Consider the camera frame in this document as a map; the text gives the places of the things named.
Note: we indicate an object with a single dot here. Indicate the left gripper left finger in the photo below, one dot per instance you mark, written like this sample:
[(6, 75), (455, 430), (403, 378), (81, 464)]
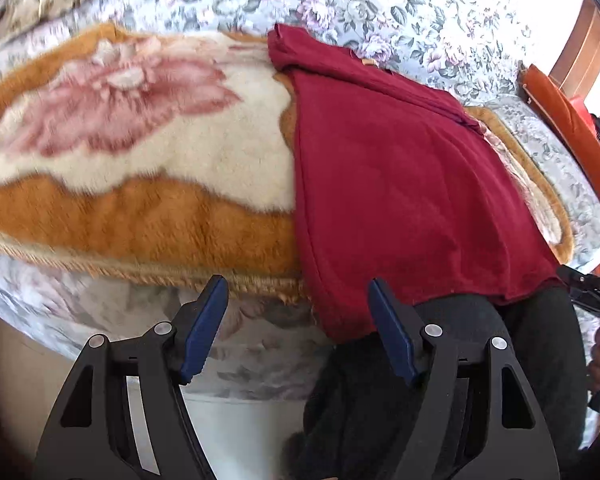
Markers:
[(89, 433)]

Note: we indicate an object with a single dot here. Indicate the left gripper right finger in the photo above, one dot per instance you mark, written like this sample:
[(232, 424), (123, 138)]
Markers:
[(472, 413)]

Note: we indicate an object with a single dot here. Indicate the dark red garment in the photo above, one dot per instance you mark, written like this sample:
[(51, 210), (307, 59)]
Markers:
[(394, 180)]

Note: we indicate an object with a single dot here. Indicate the black trousers leg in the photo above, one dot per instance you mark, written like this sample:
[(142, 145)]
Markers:
[(356, 409)]

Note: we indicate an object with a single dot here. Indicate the orange floral plush blanket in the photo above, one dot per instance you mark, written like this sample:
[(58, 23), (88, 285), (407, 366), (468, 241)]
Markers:
[(159, 159)]

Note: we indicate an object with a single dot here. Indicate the floral grey bedspread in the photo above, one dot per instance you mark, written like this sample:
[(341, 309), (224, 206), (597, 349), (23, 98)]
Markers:
[(471, 48)]

